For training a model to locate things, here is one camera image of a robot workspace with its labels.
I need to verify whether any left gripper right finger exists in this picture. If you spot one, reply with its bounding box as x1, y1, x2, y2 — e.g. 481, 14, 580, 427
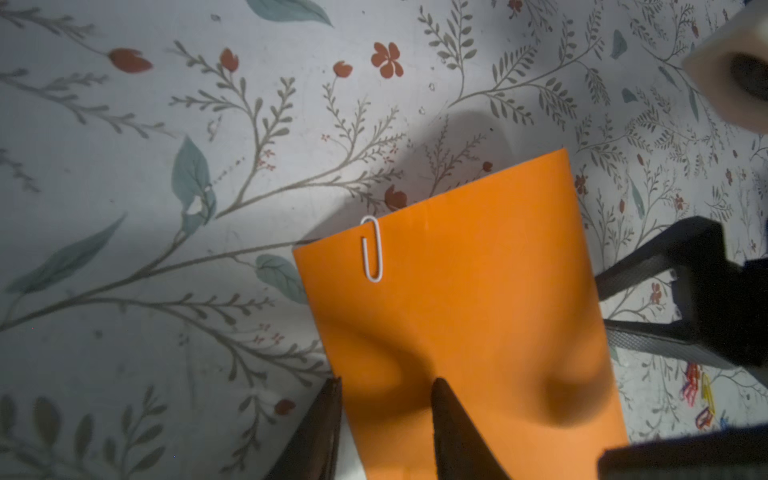
430, 378, 510, 480

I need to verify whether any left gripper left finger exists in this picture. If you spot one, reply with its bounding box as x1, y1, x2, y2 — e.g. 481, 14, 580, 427
265, 377, 342, 480

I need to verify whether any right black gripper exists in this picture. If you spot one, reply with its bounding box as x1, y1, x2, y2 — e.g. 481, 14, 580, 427
595, 217, 767, 479

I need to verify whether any orange paper sheet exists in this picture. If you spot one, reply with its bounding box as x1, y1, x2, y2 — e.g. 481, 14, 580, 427
294, 150, 628, 479

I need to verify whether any white paperclip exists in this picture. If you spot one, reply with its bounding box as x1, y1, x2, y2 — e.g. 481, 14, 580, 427
360, 215, 384, 284

